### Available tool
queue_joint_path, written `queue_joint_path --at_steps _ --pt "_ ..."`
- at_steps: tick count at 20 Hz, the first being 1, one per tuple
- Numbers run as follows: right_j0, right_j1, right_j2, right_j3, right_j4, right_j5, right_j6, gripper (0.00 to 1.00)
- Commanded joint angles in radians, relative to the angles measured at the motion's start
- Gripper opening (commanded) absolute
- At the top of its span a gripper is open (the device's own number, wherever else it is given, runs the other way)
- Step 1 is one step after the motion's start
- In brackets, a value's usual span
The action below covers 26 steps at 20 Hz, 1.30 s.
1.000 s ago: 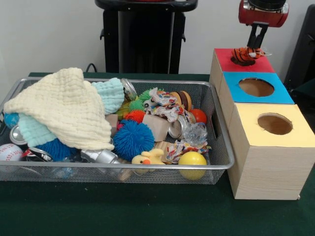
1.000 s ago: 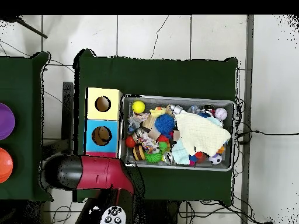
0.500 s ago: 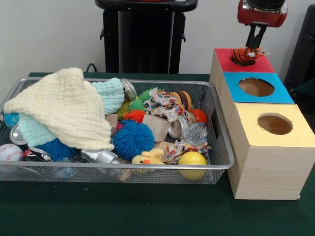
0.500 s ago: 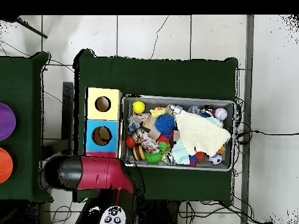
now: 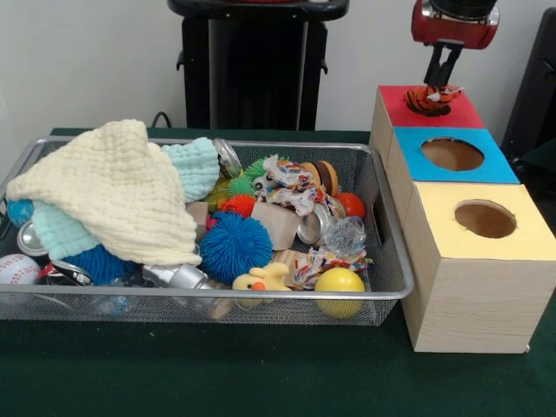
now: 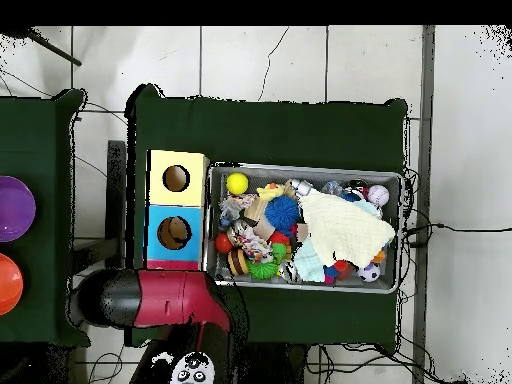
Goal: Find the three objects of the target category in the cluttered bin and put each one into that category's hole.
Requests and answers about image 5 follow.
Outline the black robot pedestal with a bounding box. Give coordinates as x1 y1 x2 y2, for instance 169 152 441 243
167 0 351 131

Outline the yellow ball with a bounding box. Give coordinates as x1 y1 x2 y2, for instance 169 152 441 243
314 268 367 318

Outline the shallow clear mesh bin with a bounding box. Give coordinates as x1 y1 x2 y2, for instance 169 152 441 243
0 135 414 328

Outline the red-orange ball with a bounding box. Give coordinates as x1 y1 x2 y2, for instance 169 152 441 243
334 191 366 219

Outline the yellow duck plush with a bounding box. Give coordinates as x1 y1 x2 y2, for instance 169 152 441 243
231 262 293 292

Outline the wooden three-hole sorting box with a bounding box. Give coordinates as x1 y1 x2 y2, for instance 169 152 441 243
369 84 556 355

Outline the blue spiky ball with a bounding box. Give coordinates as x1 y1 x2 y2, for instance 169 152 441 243
198 211 274 286
64 243 136 287

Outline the orange striped tiger plush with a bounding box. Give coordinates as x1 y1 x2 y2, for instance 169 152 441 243
403 84 465 113

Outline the cream muslin cloth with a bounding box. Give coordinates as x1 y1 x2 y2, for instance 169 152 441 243
5 119 203 267

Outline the blue globe ball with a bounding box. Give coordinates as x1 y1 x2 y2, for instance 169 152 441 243
6 198 35 228

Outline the black stand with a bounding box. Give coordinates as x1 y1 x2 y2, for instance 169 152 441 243
501 7 556 175

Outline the white baseball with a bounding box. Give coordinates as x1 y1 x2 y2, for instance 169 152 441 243
0 254 41 286

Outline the mint green cloth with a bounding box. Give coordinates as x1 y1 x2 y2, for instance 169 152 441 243
32 136 220 261

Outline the dark green tablecloth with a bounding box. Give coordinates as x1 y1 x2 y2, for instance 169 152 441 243
0 127 556 417
520 137 556 175

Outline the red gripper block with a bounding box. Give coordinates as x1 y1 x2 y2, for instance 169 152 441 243
410 0 501 88

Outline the silver plastic toy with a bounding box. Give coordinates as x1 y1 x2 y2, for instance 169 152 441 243
142 262 215 291

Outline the brown striped burger toy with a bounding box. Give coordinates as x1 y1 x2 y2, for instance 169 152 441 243
300 160 339 195

